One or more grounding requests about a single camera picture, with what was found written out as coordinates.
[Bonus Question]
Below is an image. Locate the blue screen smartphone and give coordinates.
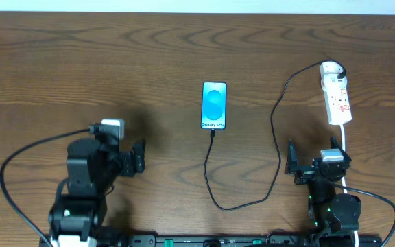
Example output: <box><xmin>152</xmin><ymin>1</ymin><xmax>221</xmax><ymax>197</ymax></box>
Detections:
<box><xmin>200</xmin><ymin>82</ymin><xmax>227</xmax><ymax>130</ymax></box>

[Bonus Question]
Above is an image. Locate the white power strip cord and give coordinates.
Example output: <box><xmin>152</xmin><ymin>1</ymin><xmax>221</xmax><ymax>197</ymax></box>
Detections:
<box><xmin>339</xmin><ymin>123</ymin><xmax>360</xmax><ymax>247</ymax></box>

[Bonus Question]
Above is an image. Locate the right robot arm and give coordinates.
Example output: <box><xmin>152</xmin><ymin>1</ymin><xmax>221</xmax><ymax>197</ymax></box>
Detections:
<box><xmin>285</xmin><ymin>138</ymin><xmax>361</xmax><ymax>246</ymax></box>

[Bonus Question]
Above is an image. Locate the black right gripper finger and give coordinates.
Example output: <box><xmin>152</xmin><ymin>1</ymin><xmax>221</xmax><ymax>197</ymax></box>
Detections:
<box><xmin>285</xmin><ymin>139</ymin><xmax>299</xmax><ymax>174</ymax></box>
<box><xmin>330</xmin><ymin>137</ymin><xmax>352</xmax><ymax>162</ymax></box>

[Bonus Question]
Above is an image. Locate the white power strip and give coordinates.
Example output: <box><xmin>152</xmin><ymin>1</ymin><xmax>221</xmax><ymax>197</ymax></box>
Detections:
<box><xmin>320</xmin><ymin>61</ymin><xmax>352</xmax><ymax>126</ymax></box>

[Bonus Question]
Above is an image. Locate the black usb charging cable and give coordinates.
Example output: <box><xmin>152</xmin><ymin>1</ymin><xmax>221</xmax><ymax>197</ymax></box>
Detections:
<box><xmin>203</xmin><ymin>60</ymin><xmax>348</xmax><ymax>211</ymax></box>

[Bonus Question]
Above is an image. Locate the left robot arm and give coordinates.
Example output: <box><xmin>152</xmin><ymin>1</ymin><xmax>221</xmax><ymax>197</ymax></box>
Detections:
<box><xmin>49</xmin><ymin>134</ymin><xmax>146</xmax><ymax>246</ymax></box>

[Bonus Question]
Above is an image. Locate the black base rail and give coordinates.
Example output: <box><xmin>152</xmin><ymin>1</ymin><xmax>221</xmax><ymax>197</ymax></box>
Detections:
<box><xmin>38</xmin><ymin>233</ymin><xmax>383</xmax><ymax>247</ymax></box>

